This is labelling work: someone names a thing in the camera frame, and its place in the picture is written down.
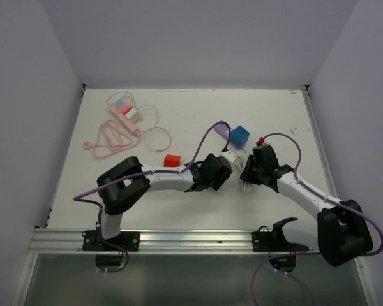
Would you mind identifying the white cable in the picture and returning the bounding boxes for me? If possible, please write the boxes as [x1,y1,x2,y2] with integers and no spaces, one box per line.
[236,149,253,193]

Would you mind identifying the blue cube plug adapter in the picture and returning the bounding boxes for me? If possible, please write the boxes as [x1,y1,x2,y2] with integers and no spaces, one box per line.
[230,125,250,150]

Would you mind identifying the red cube socket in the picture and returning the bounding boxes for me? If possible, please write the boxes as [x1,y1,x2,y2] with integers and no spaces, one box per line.
[163,154,181,168]

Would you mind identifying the purple power strip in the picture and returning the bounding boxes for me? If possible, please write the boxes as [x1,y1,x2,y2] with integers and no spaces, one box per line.
[214,124,234,142]

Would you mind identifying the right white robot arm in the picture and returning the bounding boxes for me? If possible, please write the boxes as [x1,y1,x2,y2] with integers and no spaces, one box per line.
[240,143,373,266]

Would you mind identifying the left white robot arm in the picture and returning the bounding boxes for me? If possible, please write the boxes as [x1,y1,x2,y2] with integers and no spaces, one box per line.
[74,151,237,251]

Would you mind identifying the coral plug on pink strip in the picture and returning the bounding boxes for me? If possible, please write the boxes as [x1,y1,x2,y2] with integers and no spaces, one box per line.
[119,104,133,115]

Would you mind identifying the pink power strip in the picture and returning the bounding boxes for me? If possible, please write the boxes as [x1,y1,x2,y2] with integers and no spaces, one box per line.
[108,104,139,134]

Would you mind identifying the white charger on pink strip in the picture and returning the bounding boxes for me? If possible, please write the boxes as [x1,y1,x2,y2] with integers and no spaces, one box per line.
[125,108,141,123]

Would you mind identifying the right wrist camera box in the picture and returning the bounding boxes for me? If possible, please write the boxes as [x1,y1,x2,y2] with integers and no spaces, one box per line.
[252,137,273,154]

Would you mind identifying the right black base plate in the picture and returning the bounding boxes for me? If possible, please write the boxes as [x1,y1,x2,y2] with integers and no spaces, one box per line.
[251,231,310,252]

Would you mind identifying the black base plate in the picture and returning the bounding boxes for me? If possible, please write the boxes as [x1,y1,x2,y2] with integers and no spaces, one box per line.
[81,230,140,252]
[251,231,310,252]

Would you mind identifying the pink coiled power cord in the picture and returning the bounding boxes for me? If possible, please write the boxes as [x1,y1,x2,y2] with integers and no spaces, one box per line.
[82,119,138,159]

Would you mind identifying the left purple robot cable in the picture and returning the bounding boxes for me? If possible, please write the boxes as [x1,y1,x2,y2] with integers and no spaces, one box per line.
[73,120,237,275]

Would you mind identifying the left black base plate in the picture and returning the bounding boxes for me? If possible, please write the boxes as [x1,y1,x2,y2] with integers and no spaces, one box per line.
[81,230,140,252]

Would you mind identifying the aluminium front rail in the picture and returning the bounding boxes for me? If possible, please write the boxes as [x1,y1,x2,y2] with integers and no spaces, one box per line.
[28,229,317,256]

